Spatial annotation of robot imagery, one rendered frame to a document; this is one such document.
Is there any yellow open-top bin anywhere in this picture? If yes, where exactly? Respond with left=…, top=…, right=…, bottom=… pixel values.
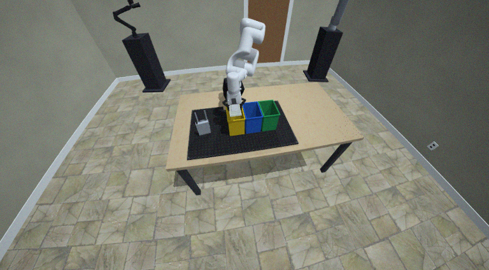
left=225, top=107, right=246, bottom=136

